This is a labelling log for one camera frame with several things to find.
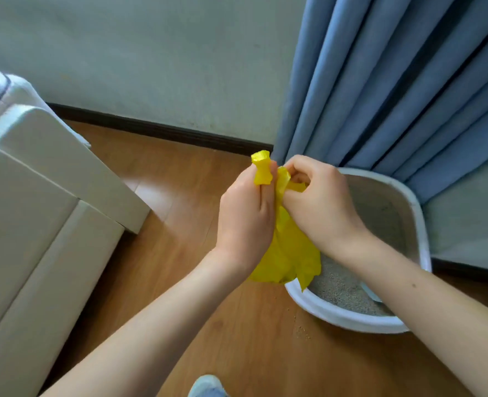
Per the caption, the person's left forearm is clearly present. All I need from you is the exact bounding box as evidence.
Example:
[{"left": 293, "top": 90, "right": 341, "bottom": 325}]
[{"left": 41, "top": 248, "right": 251, "bottom": 397}]

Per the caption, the yellow plastic bag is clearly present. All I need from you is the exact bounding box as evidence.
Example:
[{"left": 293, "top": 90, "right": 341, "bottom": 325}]
[{"left": 248, "top": 149, "right": 322, "bottom": 292}]

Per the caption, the grey cat litter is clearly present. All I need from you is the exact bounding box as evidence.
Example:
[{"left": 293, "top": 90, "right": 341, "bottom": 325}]
[{"left": 308, "top": 187, "right": 408, "bottom": 317}]

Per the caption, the person's right forearm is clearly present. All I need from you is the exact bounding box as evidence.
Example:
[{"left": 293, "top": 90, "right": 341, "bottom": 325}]
[{"left": 334, "top": 231, "right": 488, "bottom": 397}]

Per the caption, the light blue litter scoop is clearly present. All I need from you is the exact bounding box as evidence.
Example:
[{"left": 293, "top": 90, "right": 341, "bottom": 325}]
[{"left": 359, "top": 281, "right": 384, "bottom": 304}]

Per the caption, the blue curtain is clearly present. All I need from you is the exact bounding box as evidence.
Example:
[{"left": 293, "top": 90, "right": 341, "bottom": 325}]
[{"left": 270, "top": 0, "right": 488, "bottom": 205}]

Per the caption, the person's right hand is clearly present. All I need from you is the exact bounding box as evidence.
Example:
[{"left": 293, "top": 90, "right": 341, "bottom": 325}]
[{"left": 283, "top": 154, "right": 371, "bottom": 261}]

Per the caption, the dark wall baseboard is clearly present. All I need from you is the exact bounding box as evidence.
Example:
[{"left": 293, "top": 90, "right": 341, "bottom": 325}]
[
  {"left": 47, "top": 103, "right": 274, "bottom": 158},
  {"left": 430, "top": 256, "right": 488, "bottom": 285}
]

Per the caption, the white oval litter box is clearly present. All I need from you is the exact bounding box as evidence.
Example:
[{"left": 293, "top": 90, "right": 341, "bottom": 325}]
[{"left": 284, "top": 167, "right": 433, "bottom": 335}]

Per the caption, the white bed frame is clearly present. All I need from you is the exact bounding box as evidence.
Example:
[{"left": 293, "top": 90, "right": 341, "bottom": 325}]
[{"left": 0, "top": 104, "right": 151, "bottom": 397}]

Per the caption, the person's left hand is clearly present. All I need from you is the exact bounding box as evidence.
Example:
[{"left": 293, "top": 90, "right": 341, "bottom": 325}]
[{"left": 215, "top": 160, "right": 279, "bottom": 277}]

